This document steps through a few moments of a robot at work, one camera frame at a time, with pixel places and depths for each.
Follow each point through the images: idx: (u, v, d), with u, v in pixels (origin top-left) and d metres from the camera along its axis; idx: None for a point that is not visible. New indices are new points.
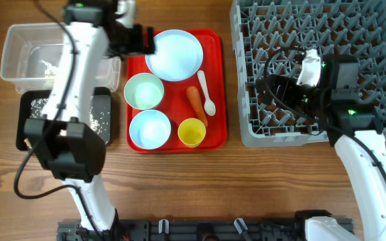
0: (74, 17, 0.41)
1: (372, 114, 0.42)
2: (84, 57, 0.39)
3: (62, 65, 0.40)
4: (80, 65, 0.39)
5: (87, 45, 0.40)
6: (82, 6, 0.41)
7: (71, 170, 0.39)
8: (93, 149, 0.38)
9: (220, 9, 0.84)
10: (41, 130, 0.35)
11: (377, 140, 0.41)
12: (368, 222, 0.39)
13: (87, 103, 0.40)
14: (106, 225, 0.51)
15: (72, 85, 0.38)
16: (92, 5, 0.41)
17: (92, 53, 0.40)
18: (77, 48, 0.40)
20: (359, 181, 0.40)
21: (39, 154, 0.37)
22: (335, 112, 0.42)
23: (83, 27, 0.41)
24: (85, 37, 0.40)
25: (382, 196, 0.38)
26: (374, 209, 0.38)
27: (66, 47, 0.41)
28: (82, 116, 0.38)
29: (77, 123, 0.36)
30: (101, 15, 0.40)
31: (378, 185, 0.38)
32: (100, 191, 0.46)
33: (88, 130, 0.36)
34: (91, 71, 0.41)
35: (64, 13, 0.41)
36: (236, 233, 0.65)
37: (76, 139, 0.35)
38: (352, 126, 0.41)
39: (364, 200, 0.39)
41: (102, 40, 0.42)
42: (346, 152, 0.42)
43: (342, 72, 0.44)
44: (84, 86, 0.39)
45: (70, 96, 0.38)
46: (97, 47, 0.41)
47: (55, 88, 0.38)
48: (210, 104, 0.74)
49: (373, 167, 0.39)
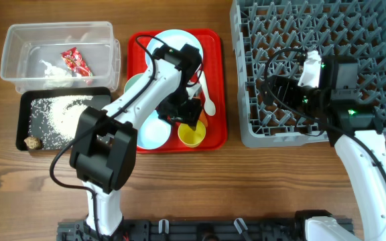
0: (162, 56, 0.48)
1: (372, 114, 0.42)
2: (158, 84, 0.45)
3: (137, 82, 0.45)
4: (152, 89, 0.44)
5: (163, 78, 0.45)
6: (173, 52, 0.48)
7: (96, 175, 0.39)
8: (127, 163, 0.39)
9: (220, 9, 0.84)
10: (96, 121, 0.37)
11: (377, 140, 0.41)
12: (368, 222, 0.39)
13: (143, 120, 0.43)
14: (109, 230, 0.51)
15: (139, 99, 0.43)
16: (181, 55, 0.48)
17: (165, 85, 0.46)
18: (156, 75, 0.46)
20: (359, 181, 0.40)
21: (78, 145, 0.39)
22: (336, 112, 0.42)
23: (167, 64, 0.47)
24: (166, 71, 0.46)
25: (382, 197, 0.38)
26: (374, 209, 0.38)
27: (147, 72, 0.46)
28: (136, 125, 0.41)
29: (129, 128, 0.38)
30: (182, 65, 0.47)
31: (378, 185, 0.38)
32: (114, 200, 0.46)
33: (135, 140, 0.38)
34: (158, 98, 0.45)
35: (157, 50, 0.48)
36: (236, 233, 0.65)
37: (123, 141, 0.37)
38: (352, 126, 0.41)
39: (364, 200, 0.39)
41: (175, 82, 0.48)
42: (346, 152, 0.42)
43: (342, 73, 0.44)
44: (149, 104, 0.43)
45: (133, 106, 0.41)
46: (171, 84, 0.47)
47: (124, 95, 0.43)
48: (210, 104, 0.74)
49: (373, 167, 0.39)
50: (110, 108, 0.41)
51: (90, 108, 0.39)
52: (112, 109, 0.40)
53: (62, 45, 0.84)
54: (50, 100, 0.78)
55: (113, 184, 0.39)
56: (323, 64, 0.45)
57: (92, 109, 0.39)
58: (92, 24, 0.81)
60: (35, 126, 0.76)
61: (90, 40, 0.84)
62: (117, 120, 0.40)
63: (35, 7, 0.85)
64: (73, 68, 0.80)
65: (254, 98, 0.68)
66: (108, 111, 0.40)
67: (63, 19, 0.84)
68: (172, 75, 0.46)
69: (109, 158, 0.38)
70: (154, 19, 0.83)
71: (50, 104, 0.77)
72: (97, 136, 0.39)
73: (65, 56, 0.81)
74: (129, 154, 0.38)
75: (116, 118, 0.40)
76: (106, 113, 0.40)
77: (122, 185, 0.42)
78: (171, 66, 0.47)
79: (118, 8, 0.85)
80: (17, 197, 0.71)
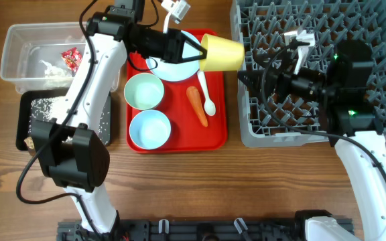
0: (97, 30, 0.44)
1: (372, 115, 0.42)
2: (101, 67, 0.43)
3: (80, 71, 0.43)
4: (96, 75, 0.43)
5: (106, 57, 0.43)
6: (106, 20, 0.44)
7: (72, 179, 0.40)
8: (96, 161, 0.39)
9: (220, 9, 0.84)
10: (49, 132, 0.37)
11: (376, 141, 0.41)
12: (368, 223, 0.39)
13: (98, 109, 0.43)
14: (106, 228, 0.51)
15: (86, 93, 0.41)
16: (116, 19, 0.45)
17: (110, 63, 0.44)
18: (96, 58, 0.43)
20: (360, 182, 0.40)
21: (43, 158, 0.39)
22: (336, 113, 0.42)
23: (105, 39, 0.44)
24: (106, 49, 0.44)
25: (382, 197, 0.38)
26: (374, 210, 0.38)
27: (86, 55, 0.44)
28: (91, 122, 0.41)
29: (85, 130, 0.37)
30: (124, 29, 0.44)
31: (378, 186, 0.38)
32: (100, 194, 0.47)
33: (95, 139, 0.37)
34: (107, 79, 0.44)
35: (89, 25, 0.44)
36: (236, 233, 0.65)
37: (83, 146, 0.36)
38: (353, 127, 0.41)
39: (364, 201, 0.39)
41: (121, 52, 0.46)
42: (346, 153, 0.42)
43: (354, 75, 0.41)
44: (98, 93, 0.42)
45: (82, 103, 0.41)
46: (116, 57, 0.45)
47: (69, 93, 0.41)
48: (210, 104, 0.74)
49: (374, 168, 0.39)
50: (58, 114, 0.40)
51: (39, 122, 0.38)
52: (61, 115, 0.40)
53: (62, 45, 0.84)
54: (50, 100, 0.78)
55: (92, 182, 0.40)
56: (336, 55, 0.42)
57: (41, 122, 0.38)
58: None
60: None
61: None
62: (70, 125, 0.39)
63: (35, 8, 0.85)
64: (73, 68, 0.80)
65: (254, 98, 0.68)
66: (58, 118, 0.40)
67: (63, 19, 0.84)
68: (114, 51, 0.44)
69: (77, 161, 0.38)
70: (154, 19, 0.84)
71: (50, 104, 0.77)
72: (57, 145, 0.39)
73: (65, 56, 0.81)
74: (94, 154, 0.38)
75: (68, 124, 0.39)
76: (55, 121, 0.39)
77: (103, 179, 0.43)
78: (110, 38, 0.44)
79: None
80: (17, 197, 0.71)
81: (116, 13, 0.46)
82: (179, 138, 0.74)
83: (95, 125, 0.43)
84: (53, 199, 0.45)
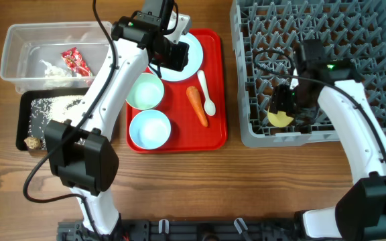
0: (121, 35, 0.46)
1: (349, 68, 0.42)
2: (121, 73, 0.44)
3: (100, 75, 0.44)
4: (116, 79, 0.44)
5: (127, 63, 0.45)
6: (133, 26, 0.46)
7: (79, 181, 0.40)
8: (106, 165, 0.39)
9: (220, 9, 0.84)
10: (63, 134, 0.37)
11: (354, 87, 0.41)
12: (353, 158, 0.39)
13: (112, 116, 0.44)
14: (108, 230, 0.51)
15: (103, 97, 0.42)
16: (142, 26, 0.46)
17: (131, 69, 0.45)
18: (118, 63, 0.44)
20: (342, 123, 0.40)
21: (53, 158, 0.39)
22: (316, 69, 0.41)
23: (128, 45, 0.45)
24: (128, 55, 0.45)
25: (364, 133, 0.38)
26: (358, 144, 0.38)
27: (108, 60, 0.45)
28: (105, 127, 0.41)
29: (98, 136, 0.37)
30: (147, 37, 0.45)
31: (360, 126, 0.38)
32: (106, 198, 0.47)
33: (107, 145, 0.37)
34: (126, 86, 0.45)
35: (114, 29, 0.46)
36: (236, 233, 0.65)
37: (94, 152, 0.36)
38: (332, 77, 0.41)
39: (347, 140, 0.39)
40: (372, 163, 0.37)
41: (143, 60, 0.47)
42: (328, 102, 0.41)
43: (311, 47, 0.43)
44: (114, 100, 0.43)
45: (98, 108, 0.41)
46: (137, 65, 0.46)
47: (86, 96, 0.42)
48: (210, 104, 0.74)
49: (354, 110, 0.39)
50: (75, 117, 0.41)
51: (53, 122, 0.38)
52: (77, 118, 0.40)
53: (62, 45, 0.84)
54: (50, 100, 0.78)
55: (98, 187, 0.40)
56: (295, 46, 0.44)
57: (55, 122, 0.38)
58: (92, 24, 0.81)
60: (35, 126, 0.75)
61: (89, 40, 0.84)
62: (84, 128, 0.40)
63: (35, 8, 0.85)
64: (73, 68, 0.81)
65: (254, 98, 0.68)
66: (73, 122, 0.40)
67: (63, 19, 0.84)
68: (135, 59, 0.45)
69: (86, 165, 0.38)
70: None
71: (50, 104, 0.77)
72: (69, 146, 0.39)
73: (65, 56, 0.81)
74: (103, 161, 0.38)
75: (82, 128, 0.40)
76: (71, 124, 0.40)
77: (110, 184, 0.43)
78: (134, 45, 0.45)
79: (118, 9, 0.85)
80: (17, 197, 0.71)
81: (143, 19, 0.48)
82: (179, 138, 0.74)
83: (108, 130, 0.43)
84: (57, 198, 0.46)
